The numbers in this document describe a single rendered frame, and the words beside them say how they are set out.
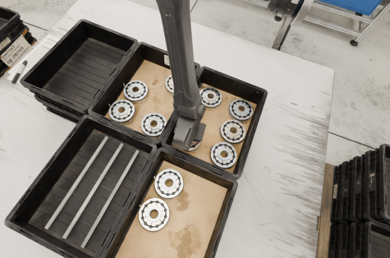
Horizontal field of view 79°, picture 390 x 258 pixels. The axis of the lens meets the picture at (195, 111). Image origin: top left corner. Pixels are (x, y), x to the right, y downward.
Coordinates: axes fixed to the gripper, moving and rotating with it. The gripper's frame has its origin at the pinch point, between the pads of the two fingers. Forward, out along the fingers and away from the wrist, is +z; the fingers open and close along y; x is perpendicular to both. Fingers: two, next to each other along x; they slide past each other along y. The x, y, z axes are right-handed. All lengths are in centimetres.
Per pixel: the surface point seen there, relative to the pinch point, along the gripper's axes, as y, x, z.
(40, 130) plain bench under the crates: -65, -10, 17
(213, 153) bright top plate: 10.8, -2.9, 1.4
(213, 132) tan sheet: 8.8, 6.4, 4.6
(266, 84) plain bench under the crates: 31, 48, 19
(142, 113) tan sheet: -21.8, 6.1, 4.7
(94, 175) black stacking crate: -28.9, -23.1, 3.7
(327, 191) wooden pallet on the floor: 96, 17, 74
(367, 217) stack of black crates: 97, -1, 39
